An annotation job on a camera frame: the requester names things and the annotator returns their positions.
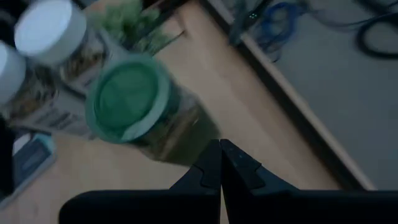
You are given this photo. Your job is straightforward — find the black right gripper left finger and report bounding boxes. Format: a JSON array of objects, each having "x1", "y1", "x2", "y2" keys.
[{"x1": 58, "y1": 139, "x2": 223, "y2": 224}]

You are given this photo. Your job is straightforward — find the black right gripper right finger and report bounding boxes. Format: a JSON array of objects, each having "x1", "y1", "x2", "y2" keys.
[{"x1": 220, "y1": 139, "x2": 398, "y2": 224}]

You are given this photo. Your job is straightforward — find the green-lid oregano jar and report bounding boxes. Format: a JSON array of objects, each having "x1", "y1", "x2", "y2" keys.
[{"x1": 84, "y1": 54, "x2": 220, "y2": 166}]

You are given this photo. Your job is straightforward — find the white-lid bagel seasoning jar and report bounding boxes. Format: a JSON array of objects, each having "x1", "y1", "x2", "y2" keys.
[
  {"x1": 14, "y1": 0, "x2": 108, "y2": 94},
  {"x1": 0, "y1": 42, "x2": 91, "y2": 138}
]

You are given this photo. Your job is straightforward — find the wooden shelf with black legs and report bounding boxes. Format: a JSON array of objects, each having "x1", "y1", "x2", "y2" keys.
[{"x1": 0, "y1": 0, "x2": 377, "y2": 224}]

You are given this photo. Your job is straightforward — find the green succulent in white pot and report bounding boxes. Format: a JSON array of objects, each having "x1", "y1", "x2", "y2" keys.
[{"x1": 88, "y1": 0, "x2": 175, "y2": 57}]

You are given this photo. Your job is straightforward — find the bundled blue cable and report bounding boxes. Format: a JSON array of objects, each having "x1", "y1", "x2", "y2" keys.
[{"x1": 254, "y1": 1, "x2": 307, "y2": 63}]

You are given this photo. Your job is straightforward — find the coiled black cable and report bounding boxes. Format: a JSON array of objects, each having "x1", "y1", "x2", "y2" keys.
[{"x1": 356, "y1": 12, "x2": 398, "y2": 60}]

